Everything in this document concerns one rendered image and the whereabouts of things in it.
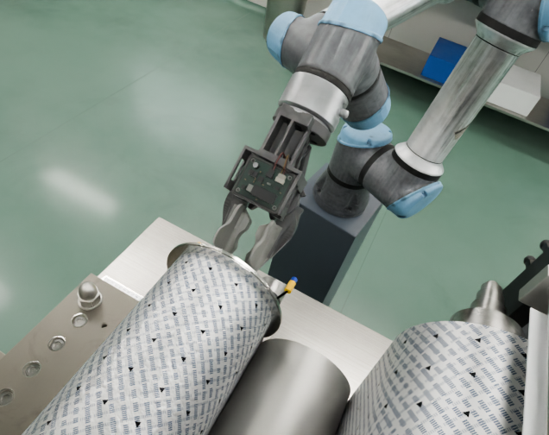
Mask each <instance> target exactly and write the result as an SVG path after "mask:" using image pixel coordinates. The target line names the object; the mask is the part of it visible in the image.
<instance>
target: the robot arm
mask: <svg viewBox="0 0 549 435"><path fill-rule="evenodd" d="M453 1H454V0H333V1H332V2H331V5H330V6H329V8H327V9H324V10H322V11H320V12H319V13H317V14H315V15H313V16H310V17H308V18H305V17H304V16H303V15H301V14H297V13H295V12H292V11H288V12H285V13H283V14H281V15H279V16H278V17H277V18H276V19H275V20H274V21H273V23H272V24H271V26H270V28H269V30H268V35H267V47H268V51H269V52H270V54H271V55H272V56H273V57H274V58H275V59H276V60H277V61H278V62H279V63H280V64H281V66H282V67H284V68H286V69H287V70H289V71H290V72H291V73H293V75H292V77H291V79H290V80H289V81H288V83H287V86H286V88H285V90H284V92H283V93H282V95H281V98H280V100H279V102H278V105H279V107H278V108H277V110H276V112H275V114H274V116H273V120H274V122H273V124H272V126H271V128H270V130H269V132H268V134H267V136H266V138H265V140H264V142H263V144H262V146H261V148H260V149H259V150H256V149H254V148H251V147H249V146H247V145H244V147H243V150H242V152H241V154H240V155H239V157H238V159H237V162H236V164H235V166H234V167H233V168H232V170H231V172H230V175H229V177H228V179H227V180H226V182H225V184H224V187H225V188H226V189H228V190H229V193H228V195H227V197H226V199H225V201H224V208H223V221H222V226H221V227H220V228H219V229H218V230H217V232H216V234H215V236H214V237H213V244H214V246H215V247H217V248H219V249H222V250H224V251H226V252H228V253H230V254H233V252H234V251H235V250H236V249H237V244H238V240H239V238H240V236H241V235H242V234H243V233H244V232H245V231H247V230H248V229H249V227H250V225H251V224H252V220H251V218H250V216H249V214H248V212H247V210H246V209H247V206H248V208H249V209H251V210H252V211H253V210H254V209H256V208H257V207H259V208H261V209H263V210H264V211H267V212H268V214H269V218H270V219H271V221H270V223H269V224H263V225H260V226H259V227H258V229H257V231H256V241H255V244H254V246H253V248H252V250H251V251H250V252H248V253H247V254H246V257H245V261H244V262H245V263H246V264H247V265H249V266H250V267H251V268H253V269H254V270H255V271H258V270H259V269H260V268H261V267H262V266H263V265H264V264H265V263H266V262H267V261H268V260H269V259H271V258H272V257H273V256H274V255H275V254H276V253H277V252H278V251H279V250H281V249H282V248H283V247H284V246H285V245H286V244H287V243H288V242H289V241H290V239H291V238H292V237H293V235H294V233H295V231H296V229H297V227H298V223H299V220H300V215H301V214H302V213H303V211H304V210H303V209H302V208H300V207H299V205H300V198H303V197H305V196H306V194H305V192H304V190H303V189H304V187H306V184H307V181H306V178H305V175H306V169H307V165H308V161H309V157H310V153H311V150H312V146H311V145H309V143H310V144H312V145H315V146H320V147H324V146H325V145H326V143H327V142H328V140H329V138H330V136H331V133H333V132H334V130H335V128H336V127H337V126H338V123H339V118H340V117H341V118H342V120H344V121H345V122H346V124H345V125H344V126H343V128H342V129H341V132H340V134H339V135H338V140H337V143H336V145H335V148H334V150H333V153H332V156H331V159H330V162H329V165H328V168H327V169H326V170H325V171H324V172H323V173H322V174H321V175H320V176H319V177H318V178H317V180H316V182H315V185H314V187H313V190H312V194H313V197H314V199H315V201H316V203H317V204H318V205H319V206H320V207H321V208H322V209H323V210H325V211H327V212H328V213H330V214H332V215H334V216H337V217H341V218H353V217H356V216H359V215H360V214H362V213H363V212H364V211H365V209H366V207H367V205H368V203H369V193H371V194H372V195H373V196H374V197H375V198H377V199H378V200H379V201H380V202H381V203H382V204H383V205H384V206H386V207H387V210H390V211H391V212H393V213H394V214H395V215H396V216H397V217H398V218H409V217H411V216H413V215H414V214H416V213H418V212H419V211H421V210H422V209H424V208H425V207H426V206H427V205H429V204H430V203H431V202H432V201H433V200H434V199H435V198H436V197H437V196H438V195H439V194H440V193H441V191H442V189H443V185H442V184H441V182H440V181H439V178H440V177H441V175H442V174H443V173H444V168H443V164H442V162H443V160H444V159H445V157H446V156H447V155H448V154H449V153H450V151H451V150H452V148H453V147H454V145H455V144H456V143H457V141H458V140H459V138H460V137H461V136H462V134H463V133H464V132H465V131H466V129H467V128H468V127H469V125H470V124H471V122H472V121H473V119H474V118H475V117H476V115H477V113H478V112H479V111H480V109H482V107H483V106H484V105H485V103H486V102H487V100H488V99H489V97H490V96H491V95H492V93H493V92H494V90H495V89H496V87H497V86H498V85H499V84H500V83H501V82H502V80H503V78H504V77H505V76H506V74H507V73H508V71H509V70H510V68H511V67H512V66H513V64H514V63H515V62H516V61H517V60H518V58H519V57H520V56H521V55H522V54H525V53H529V52H532V51H534V50H535V49H536V48H537V47H538V45H539V44H540V43H541V42H549V0H466V1H469V2H471V3H474V4H475V5H476V6H478V7H480V8H482V10H481V11H480V13H479V15H478V16H477V18H476V35H475V37H474V38H473V40H472V41H471V43H470V45H469V46H468V47H467V49H466V50H465V52H464V54H463V55H462V57H461V59H460V60H459V62H458V63H457V64H456V66H455V67H454V69H453V70H452V72H451V74H450V76H449V77H448V79H447V80H446V81H445V83H444V85H443V86H442V88H441V89H440V91H439V93H438V94H437V96H436V98H435V99H434V100H433V101H432V103H431V105H430V106H429V108H428V110H427V111H426V113H425V115H424V116H423V117H422V118H421V120H420V122H419V124H418V125H417V127H416V128H415V130H414V131H413V133H412V134H411V136H410V137H409V139H408V140H407V142H401V143H398V144H397V145H396V146H394V145H393V144H391V141H392V139H393V138H392V136H393V134H392V131H391V130H390V128H389V127H388V126H386V125H385V124H383V123H382V122H383V121H384V119H385V118H386V117H387V115H388V113H389V111H390V106H391V101H390V96H389V87H388V84H387V83H386V81H385V78H384V76H383V73H382V69H381V66H380V61H379V59H378V56H377V53H376V50H377V48H378V46H379V44H382V41H383V39H382V37H383V36H384V34H385V32H387V31H389V30H390V29H391V28H394V27H396V26H397V25H399V24H401V23H403V22H404V21H406V20H408V19H410V18H412V17H413V16H416V15H418V14H419V13H420V12H422V11H424V10H426V9H428V8H430V7H432V6H433V5H435V4H436V3H442V4H446V3H451V2H453ZM241 159H243V163H242V164H241V166H240V167H239V169H238V171H237V174H236V176H235V178H234V180H232V177H233V175H234V173H235V171H236V170H237V167H238V165H239V163H240V161H241ZM244 165H245V166H244ZM239 175H240V176H239ZM238 177H239V178H238ZM232 188H233V189H232ZM248 203H249V205H248Z"/></svg>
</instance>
